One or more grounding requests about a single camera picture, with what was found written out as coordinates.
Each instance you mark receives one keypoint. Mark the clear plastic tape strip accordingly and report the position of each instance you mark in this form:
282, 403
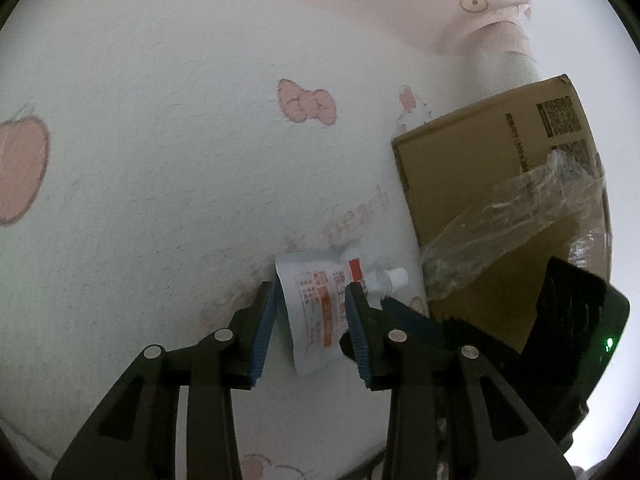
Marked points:
500, 225

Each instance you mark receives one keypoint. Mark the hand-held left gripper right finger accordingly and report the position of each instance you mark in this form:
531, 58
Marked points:
356, 330

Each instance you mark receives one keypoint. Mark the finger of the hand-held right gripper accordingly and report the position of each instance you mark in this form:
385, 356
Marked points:
346, 347
415, 317

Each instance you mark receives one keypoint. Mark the brown cardboard box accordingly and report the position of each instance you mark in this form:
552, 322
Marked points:
450, 170

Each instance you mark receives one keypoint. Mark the pink and white printed blanket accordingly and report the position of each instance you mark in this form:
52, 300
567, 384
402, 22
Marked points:
150, 160

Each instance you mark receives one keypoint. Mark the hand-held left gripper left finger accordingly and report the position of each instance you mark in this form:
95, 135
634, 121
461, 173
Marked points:
262, 330

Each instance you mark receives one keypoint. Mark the white and red spout pouch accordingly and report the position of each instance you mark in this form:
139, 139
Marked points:
310, 310

